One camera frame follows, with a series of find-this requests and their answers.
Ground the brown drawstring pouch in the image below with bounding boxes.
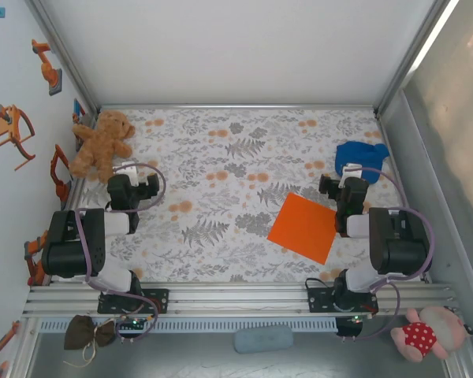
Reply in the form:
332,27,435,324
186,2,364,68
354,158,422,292
62,313,116,369

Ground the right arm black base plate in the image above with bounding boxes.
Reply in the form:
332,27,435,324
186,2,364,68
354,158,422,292
306,287,379,315

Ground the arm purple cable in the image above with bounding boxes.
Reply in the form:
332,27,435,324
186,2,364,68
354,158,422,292
337,165,437,343
73,163,167,344

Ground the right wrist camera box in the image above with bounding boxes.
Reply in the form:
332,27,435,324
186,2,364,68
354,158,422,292
340,162,371,212

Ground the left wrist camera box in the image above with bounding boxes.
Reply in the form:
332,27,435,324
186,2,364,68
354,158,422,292
106,161,140,209

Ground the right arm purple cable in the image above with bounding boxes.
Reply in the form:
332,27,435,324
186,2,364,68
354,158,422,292
337,165,437,343

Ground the short aluminium frame post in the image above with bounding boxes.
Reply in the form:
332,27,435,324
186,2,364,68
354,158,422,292
11,317,40,378
443,346,473,378

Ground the aluminium mounting rail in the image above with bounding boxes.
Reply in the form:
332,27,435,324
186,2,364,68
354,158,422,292
21,281,456,319

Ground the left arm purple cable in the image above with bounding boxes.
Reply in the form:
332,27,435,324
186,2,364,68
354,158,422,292
73,163,167,344

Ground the aluminium frame post with light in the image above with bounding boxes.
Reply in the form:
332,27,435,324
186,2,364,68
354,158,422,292
372,0,464,119

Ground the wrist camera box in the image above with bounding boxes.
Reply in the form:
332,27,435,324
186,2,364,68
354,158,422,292
106,161,140,209
340,162,371,212

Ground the pink plush doll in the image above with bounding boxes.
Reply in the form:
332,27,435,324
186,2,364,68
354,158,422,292
389,306,473,363

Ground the floral patterned table mat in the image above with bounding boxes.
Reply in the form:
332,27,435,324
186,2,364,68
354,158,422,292
58,108,423,284

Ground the brown teddy bear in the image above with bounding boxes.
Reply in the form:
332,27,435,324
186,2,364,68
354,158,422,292
69,109,136,185

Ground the white slotted cable duct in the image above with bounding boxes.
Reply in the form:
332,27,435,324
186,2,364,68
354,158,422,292
39,317,338,334

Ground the grey-blue oblong case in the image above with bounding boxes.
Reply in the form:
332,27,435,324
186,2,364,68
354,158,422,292
233,324,294,354

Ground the orange paper sheet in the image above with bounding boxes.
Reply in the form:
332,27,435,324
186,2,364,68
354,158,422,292
266,191,338,265

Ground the blue grey orange wall sticker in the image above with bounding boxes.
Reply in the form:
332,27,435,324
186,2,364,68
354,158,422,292
71,98,90,153

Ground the blue cloth pouch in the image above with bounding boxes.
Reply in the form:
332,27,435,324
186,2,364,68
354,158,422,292
334,140,390,185

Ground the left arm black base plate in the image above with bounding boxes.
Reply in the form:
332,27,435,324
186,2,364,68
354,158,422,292
97,288,170,315

